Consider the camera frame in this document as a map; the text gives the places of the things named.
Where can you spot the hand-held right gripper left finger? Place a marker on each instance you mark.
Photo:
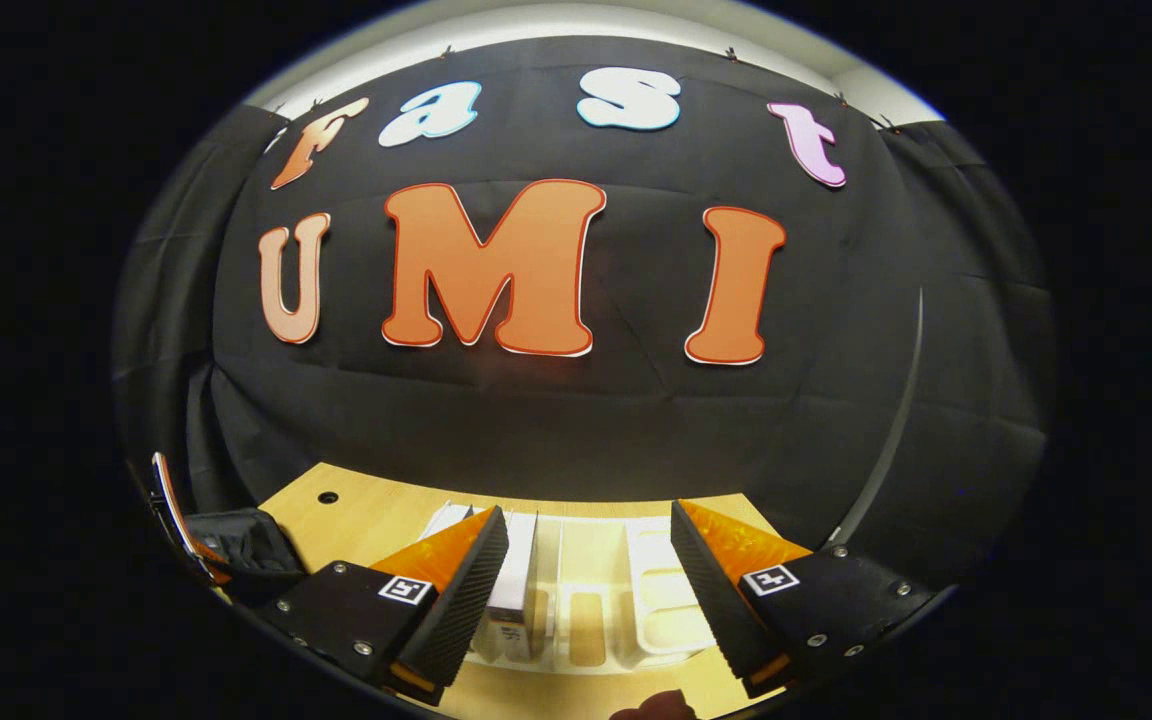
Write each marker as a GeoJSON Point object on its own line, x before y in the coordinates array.
{"type": "Point", "coordinates": [466, 600]}

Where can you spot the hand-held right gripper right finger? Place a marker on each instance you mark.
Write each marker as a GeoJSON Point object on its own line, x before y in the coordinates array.
{"type": "Point", "coordinates": [721, 600]}

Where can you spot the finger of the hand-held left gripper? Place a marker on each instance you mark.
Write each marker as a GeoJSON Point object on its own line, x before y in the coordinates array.
{"type": "Point", "coordinates": [176, 520]}

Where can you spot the white bookshelf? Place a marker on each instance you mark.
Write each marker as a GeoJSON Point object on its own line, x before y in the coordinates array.
{"type": "Point", "coordinates": [676, 600]}

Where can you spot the book with portrait cover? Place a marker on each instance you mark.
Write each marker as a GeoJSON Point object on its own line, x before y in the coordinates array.
{"type": "Point", "coordinates": [514, 570]}

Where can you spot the black schoolbag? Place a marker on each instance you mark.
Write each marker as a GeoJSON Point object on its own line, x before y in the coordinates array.
{"type": "Point", "coordinates": [246, 545]}

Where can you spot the white book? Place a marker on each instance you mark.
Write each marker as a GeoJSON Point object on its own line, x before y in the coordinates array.
{"type": "Point", "coordinates": [451, 520]}

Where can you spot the thin grey strip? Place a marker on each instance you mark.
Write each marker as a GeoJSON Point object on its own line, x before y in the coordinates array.
{"type": "Point", "coordinates": [901, 410]}

